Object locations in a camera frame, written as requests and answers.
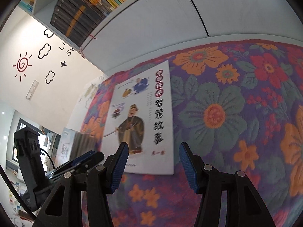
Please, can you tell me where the white bookshelf cabinet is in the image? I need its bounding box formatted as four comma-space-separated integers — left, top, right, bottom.
18, 0, 303, 73

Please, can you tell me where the white wisdom stories book one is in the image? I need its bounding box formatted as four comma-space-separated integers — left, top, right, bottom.
101, 61, 174, 175

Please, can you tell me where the floral woven tablecloth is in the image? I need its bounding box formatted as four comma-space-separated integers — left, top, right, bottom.
81, 40, 302, 226

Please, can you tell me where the row of shelved books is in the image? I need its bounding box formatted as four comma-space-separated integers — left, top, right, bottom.
18, 0, 164, 48

